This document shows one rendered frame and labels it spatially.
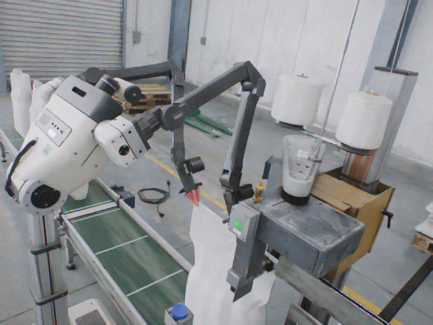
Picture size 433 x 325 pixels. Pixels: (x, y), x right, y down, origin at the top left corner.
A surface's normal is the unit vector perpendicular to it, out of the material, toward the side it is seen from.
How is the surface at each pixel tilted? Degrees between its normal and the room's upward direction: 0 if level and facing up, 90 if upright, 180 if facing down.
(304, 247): 90
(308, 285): 90
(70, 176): 115
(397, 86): 90
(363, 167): 90
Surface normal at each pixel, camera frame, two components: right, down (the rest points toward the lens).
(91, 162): 0.66, 0.38
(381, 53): -0.74, 0.18
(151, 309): 0.13, -0.91
